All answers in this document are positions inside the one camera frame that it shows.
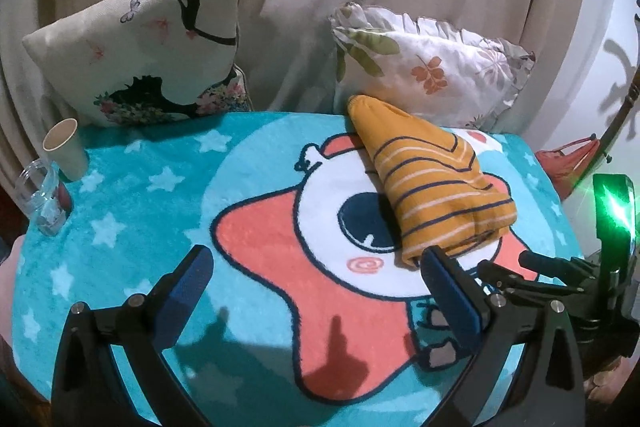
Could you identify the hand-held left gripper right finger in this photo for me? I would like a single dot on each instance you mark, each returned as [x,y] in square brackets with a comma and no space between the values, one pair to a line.
[450,302]

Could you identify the beige paper cup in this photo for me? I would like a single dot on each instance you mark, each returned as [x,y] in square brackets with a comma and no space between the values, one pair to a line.
[67,152]

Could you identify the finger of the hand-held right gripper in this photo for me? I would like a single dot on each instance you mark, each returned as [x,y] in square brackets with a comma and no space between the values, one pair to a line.
[505,279]
[555,267]

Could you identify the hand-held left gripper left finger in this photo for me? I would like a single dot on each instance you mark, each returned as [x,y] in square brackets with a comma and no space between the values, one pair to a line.
[185,302]

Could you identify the cream eyelash print cushion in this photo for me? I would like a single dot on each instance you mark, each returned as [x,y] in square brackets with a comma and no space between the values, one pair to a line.
[125,47]

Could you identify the brown wooden stick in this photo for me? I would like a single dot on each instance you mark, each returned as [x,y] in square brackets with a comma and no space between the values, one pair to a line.
[625,107]

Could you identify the white floral ruffled pillow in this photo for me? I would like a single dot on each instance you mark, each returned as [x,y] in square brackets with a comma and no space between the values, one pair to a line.
[450,57]

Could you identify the teal star printed mat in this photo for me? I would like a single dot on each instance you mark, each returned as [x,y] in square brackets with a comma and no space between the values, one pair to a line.
[150,207]

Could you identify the clear glass mug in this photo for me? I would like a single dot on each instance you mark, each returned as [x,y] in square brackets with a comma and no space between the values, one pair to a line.
[47,212]

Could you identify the red plastic bag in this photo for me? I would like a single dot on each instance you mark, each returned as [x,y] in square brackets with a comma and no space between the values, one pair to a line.
[560,162]

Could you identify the yellow striped sweater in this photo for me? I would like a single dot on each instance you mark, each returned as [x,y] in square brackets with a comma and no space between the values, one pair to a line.
[425,187]

